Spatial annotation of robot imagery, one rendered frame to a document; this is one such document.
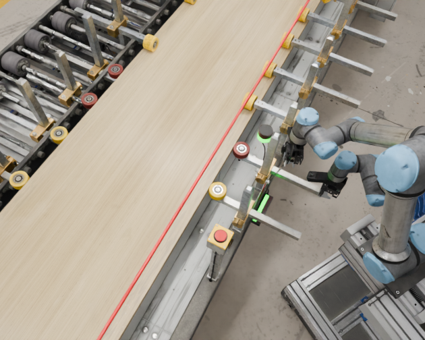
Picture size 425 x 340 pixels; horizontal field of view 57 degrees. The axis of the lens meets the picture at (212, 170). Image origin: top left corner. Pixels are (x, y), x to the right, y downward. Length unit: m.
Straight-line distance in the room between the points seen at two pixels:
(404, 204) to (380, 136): 0.26
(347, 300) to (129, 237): 1.34
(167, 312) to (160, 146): 0.76
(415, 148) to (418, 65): 2.89
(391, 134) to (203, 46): 1.29
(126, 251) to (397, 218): 1.03
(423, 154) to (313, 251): 1.68
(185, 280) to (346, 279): 1.02
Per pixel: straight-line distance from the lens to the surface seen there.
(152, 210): 1.74
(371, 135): 1.41
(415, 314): 1.74
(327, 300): 2.44
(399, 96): 3.68
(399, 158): 1.12
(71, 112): 2.19
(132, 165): 1.85
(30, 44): 2.60
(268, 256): 2.64
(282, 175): 1.90
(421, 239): 1.50
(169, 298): 1.91
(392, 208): 1.25
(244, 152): 1.87
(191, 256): 1.95
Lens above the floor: 2.49
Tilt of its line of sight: 61 degrees down
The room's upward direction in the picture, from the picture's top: 5 degrees clockwise
